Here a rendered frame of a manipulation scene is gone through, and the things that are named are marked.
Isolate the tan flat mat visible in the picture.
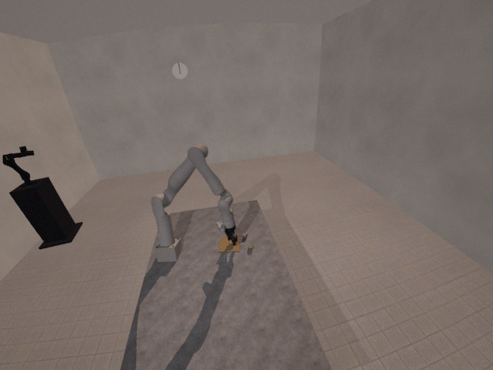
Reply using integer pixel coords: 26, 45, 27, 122
218, 236, 240, 252

